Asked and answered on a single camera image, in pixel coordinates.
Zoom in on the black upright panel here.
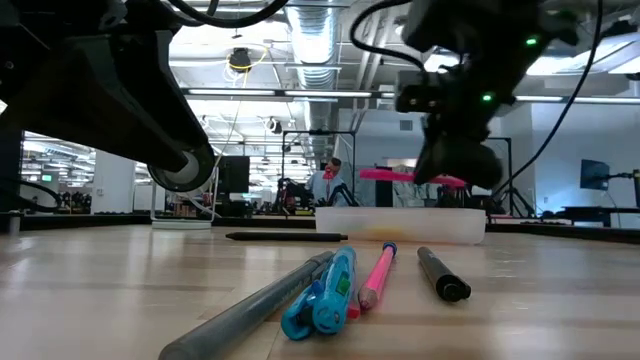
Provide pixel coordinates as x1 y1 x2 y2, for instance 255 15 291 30
375 165 395 208

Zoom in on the pink highlighter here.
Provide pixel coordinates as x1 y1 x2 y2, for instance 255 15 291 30
358 168 469 189

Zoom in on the round magnifier lamp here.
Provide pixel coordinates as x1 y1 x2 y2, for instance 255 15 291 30
147 142 220 231

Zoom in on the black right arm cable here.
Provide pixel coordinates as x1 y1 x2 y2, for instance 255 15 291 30
492 0 605 197

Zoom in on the black background desk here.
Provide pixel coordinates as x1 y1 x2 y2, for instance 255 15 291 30
559 204 640 227

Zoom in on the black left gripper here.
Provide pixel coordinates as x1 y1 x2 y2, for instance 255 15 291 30
0 0 210 174

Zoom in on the short black marker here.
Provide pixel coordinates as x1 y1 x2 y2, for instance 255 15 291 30
416 245 473 303

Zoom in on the long ceiling light bar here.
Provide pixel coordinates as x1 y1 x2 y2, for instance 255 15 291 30
182 84 640 105

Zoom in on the translucent plastic supply box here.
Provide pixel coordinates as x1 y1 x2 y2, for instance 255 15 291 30
314 206 488 246

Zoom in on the black computer monitor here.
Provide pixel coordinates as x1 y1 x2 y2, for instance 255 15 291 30
218 155 251 201

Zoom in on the thin black pen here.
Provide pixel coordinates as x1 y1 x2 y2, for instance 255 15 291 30
225 231 349 243

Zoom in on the grey crumpled cover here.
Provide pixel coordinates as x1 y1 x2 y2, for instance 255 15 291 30
392 163 441 209

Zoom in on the black looped background cable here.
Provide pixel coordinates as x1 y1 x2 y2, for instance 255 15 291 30
0 177 64 212

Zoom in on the wall-mounted dark monitor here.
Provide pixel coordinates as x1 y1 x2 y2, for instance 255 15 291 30
579 158 611 192

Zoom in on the person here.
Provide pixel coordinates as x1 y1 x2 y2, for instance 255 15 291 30
305 157 351 208

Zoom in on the black ceiling box yellow cable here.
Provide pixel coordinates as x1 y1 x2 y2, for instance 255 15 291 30
226 46 271 76

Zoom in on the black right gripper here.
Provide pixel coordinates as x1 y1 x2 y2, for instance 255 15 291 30
394 49 516 191

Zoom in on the black right camera cable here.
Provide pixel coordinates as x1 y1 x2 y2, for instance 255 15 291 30
348 0 426 71

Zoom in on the black table edge rail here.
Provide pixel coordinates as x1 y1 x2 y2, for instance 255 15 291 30
0 212 640 246

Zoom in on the long grey marker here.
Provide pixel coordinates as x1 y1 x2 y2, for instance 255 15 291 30
158 251 335 360

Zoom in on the pink pencil with blue cap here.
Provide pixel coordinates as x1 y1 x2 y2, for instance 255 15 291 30
357 241 399 311

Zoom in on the blue multicolour click pen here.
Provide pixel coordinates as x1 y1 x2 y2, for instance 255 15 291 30
280 245 359 342

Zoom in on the silver ribbed ventilation duct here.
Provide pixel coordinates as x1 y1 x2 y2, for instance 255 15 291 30
285 0 342 151

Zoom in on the black cabinet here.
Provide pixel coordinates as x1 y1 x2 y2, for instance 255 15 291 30
0 130 25 214

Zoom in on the white pillar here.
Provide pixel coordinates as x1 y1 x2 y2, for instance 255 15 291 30
91 149 139 215

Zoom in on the black metal frame rig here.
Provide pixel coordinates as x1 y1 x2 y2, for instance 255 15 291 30
487 135 513 201
281 129 357 211

